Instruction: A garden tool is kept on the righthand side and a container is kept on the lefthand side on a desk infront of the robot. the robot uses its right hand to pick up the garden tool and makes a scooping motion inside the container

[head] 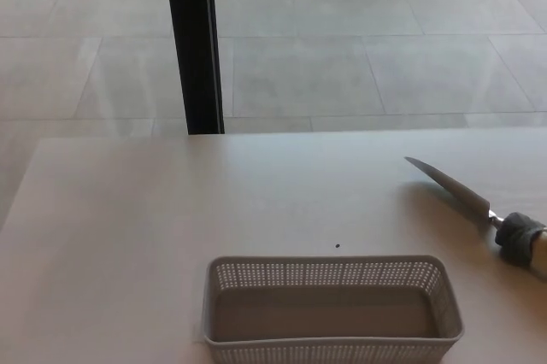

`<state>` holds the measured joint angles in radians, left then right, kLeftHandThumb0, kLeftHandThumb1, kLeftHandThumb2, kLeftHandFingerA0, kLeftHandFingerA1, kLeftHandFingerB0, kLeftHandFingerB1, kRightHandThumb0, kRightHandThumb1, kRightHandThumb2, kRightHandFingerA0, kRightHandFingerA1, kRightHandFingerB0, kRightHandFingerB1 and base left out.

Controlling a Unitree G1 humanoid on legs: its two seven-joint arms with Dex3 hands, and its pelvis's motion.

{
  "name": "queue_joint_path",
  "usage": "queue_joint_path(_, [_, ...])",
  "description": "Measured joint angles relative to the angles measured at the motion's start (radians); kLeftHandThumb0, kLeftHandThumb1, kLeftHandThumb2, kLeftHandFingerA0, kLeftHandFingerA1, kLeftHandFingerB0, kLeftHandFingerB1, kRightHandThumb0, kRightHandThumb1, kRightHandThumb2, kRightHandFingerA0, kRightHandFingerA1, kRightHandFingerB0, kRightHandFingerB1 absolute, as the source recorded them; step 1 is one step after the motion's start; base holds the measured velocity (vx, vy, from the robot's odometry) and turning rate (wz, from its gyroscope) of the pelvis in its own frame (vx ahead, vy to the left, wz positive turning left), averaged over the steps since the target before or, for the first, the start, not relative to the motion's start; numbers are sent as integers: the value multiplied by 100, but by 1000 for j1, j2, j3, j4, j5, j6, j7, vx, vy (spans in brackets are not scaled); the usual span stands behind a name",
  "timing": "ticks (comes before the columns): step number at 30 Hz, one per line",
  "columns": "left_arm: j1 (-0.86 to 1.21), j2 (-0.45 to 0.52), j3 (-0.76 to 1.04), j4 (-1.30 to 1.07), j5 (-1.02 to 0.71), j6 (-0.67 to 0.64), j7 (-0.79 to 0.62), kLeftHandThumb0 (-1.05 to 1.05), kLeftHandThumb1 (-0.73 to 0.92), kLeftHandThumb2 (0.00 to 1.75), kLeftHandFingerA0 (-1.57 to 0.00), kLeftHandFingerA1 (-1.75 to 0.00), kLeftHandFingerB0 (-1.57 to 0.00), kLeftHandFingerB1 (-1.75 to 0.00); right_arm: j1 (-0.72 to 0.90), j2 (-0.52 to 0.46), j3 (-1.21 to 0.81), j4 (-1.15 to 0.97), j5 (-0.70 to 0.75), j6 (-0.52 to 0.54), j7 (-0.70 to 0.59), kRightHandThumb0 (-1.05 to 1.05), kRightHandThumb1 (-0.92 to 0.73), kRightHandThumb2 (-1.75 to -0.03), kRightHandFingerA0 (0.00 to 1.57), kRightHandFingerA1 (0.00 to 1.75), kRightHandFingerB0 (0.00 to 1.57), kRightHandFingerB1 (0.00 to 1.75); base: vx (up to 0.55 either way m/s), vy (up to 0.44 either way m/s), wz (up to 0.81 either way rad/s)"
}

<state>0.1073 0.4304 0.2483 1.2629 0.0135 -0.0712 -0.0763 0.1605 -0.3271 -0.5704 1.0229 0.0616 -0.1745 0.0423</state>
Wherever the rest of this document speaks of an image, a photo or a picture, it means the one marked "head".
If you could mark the grey perforated plastic basket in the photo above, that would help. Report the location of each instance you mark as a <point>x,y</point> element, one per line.
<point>329,338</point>

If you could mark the black vertical post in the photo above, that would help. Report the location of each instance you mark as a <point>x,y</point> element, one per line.
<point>193,43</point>

